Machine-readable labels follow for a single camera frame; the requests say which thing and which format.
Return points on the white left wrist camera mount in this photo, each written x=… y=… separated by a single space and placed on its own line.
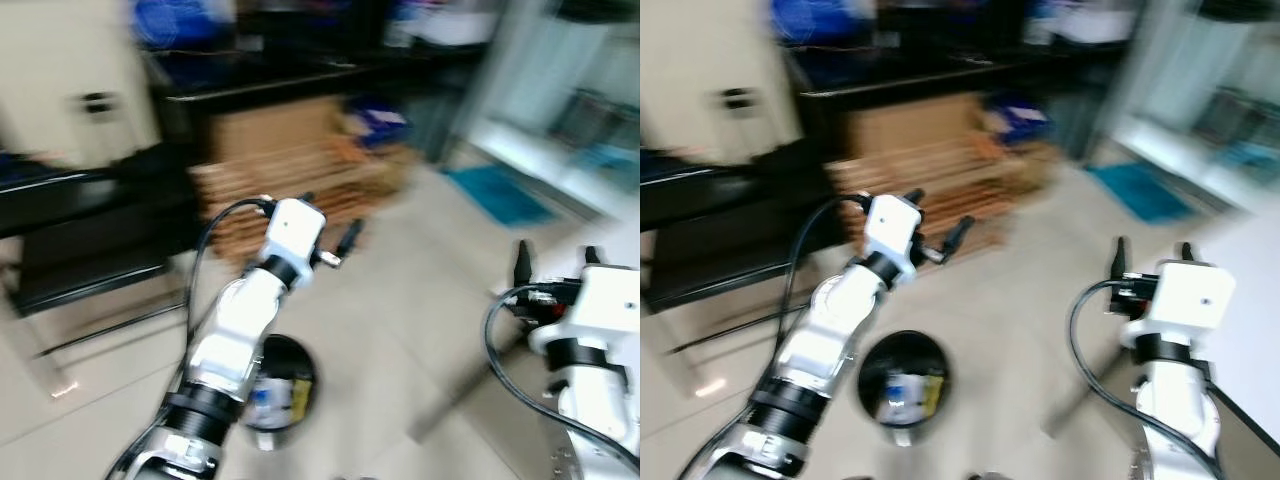
x=295 y=228
x=893 y=228

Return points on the blue box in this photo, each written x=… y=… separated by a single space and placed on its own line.
x=378 y=122
x=1018 y=122

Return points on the black round rubbish bin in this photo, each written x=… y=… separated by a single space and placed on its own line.
x=295 y=360
x=905 y=350

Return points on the black desk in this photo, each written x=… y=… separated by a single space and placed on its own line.
x=260 y=85
x=900 y=80

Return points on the brown cardboard box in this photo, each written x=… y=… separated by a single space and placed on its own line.
x=275 y=125
x=915 y=125

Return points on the wooden slatted rack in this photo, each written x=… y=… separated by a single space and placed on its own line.
x=300 y=185
x=940 y=180

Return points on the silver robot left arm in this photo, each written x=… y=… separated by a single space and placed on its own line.
x=825 y=335
x=235 y=330

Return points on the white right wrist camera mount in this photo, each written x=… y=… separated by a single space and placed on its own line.
x=605 y=300
x=1190 y=300

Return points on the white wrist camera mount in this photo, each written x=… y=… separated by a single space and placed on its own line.
x=1190 y=300
x=893 y=228
x=605 y=300
x=295 y=228

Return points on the blue floor mat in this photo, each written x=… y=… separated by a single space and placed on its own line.
x=500 y=195
x=1140 y=192

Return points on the grey wall socket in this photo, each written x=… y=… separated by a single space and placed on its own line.
x=740 y=99
x=100 y=103

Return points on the yellow wrapper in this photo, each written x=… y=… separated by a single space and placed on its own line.
x=300 y=400
x=935 y=397

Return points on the blue white packet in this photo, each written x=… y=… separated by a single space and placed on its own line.
x=268 y=402
x=900 y=397

